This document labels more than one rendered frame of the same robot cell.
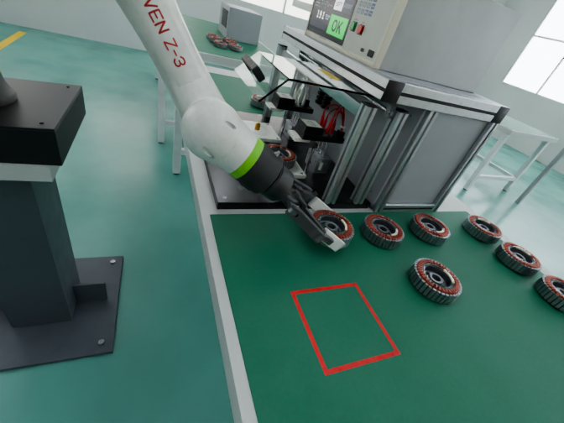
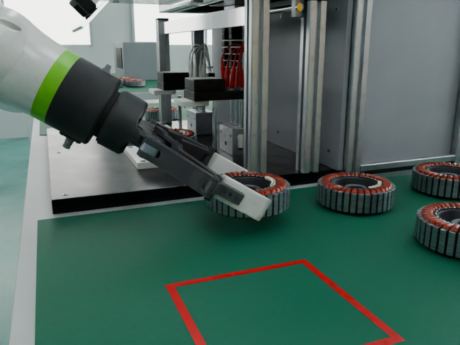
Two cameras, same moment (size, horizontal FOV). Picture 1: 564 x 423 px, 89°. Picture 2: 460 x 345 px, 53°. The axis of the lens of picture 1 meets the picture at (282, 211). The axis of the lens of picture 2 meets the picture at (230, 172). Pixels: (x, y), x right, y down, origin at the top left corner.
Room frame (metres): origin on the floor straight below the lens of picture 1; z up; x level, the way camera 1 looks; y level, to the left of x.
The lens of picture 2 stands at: (-0.03, -0.19, 0.98)
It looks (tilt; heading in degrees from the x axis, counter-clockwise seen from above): 15 degrees down; 9
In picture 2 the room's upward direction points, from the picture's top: straight up
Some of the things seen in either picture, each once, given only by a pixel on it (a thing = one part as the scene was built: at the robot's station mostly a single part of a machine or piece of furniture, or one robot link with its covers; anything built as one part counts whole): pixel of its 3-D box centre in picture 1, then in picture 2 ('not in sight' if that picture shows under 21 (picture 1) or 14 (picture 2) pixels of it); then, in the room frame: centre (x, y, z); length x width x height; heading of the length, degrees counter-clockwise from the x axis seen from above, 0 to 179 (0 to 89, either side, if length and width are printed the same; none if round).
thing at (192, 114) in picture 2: (292, 129); (200, 120); (1.12, 0.06, 0.80); 0.08 x 0.05 x 0.06; 30
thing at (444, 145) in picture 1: (430, 167); (411, 87); (0.86, -0.38, 0.91); 0.28 x 0.03 x 0.32; 120
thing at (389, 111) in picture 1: (335, 75); (230, 18); (1.03, -0.03, 1.04); 0.62 x 0.02 x 0.03; 30
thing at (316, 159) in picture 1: (317, 160); (236, 137); (0.91, -0.06, 0.80); 0.08 x 0.05 x 0.06; 30
